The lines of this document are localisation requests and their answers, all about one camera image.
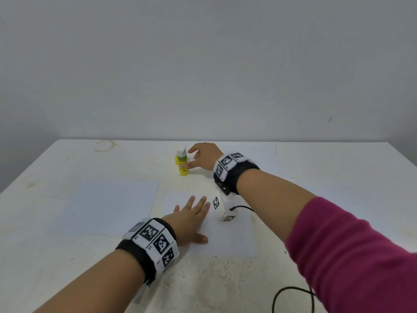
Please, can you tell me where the black cable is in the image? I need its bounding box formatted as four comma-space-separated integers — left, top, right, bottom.
231, 204, 318, 313

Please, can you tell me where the person's left hand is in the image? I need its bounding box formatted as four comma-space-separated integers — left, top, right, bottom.
161, 195, 212, 247

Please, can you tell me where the black marker wristband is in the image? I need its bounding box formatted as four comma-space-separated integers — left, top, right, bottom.
212, 151, 261, 197
115, 217, 181, 286

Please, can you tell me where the yellow glue stick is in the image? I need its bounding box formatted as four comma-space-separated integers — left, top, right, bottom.
174, 147, 191, 177

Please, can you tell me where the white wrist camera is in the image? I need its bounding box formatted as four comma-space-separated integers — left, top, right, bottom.
133, 285, 151, 305
210, 193, 238, 223

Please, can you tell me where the glued white paper sheet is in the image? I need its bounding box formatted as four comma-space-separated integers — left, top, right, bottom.
193, 142, 279, 180
159, 187, 259, 260

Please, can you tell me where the pink sleeve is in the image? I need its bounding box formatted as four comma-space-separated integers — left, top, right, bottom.
285, 195, 417, 313

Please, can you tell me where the person's right hand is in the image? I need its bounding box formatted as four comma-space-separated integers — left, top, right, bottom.
187, 141, 225, 173

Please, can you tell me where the person's left forearm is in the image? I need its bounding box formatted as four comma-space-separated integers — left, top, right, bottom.
34, 248, 147, 313

